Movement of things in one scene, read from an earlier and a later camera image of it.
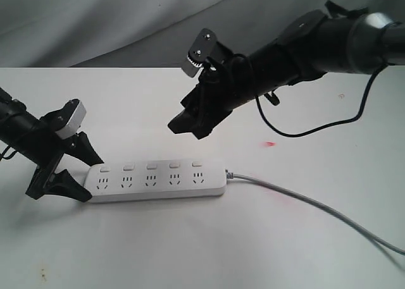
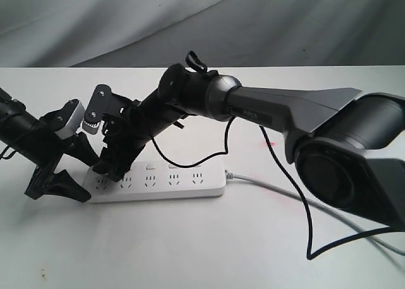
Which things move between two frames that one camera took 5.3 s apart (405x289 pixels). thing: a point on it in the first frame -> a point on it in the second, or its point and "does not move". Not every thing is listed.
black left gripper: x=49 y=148 does not move
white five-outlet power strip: x=115 y=181 does not move
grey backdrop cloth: x=154 y=26 does not move
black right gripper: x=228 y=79 -> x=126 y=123
